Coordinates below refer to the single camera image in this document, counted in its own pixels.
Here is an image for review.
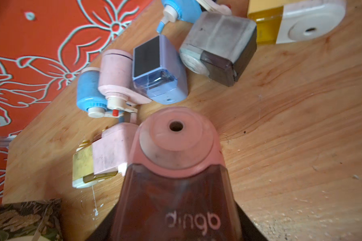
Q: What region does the blue square pencil sharpener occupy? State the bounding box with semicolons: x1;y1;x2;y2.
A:
155;0;233;34

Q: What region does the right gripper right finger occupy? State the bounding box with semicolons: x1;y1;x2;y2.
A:
236;202;267;241

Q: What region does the light blue small sharpener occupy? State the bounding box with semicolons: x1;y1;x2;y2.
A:
132;34;189;105

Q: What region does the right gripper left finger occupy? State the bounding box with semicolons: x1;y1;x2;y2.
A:
85;204;118;241

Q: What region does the white round pencil sharpener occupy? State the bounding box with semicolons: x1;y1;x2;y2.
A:
179;12;257;87

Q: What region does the pink square pencil sharpener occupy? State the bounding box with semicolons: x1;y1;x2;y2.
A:
92;123;138;176

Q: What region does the blue pencil sharpener pink cap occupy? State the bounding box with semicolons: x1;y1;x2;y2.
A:
76;67;107;118

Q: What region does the yellow white pencil sharpener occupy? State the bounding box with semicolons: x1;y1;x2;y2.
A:
247;0;347;45

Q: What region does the white canvas tote bag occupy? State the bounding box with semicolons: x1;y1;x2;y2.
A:
0;199;63;241

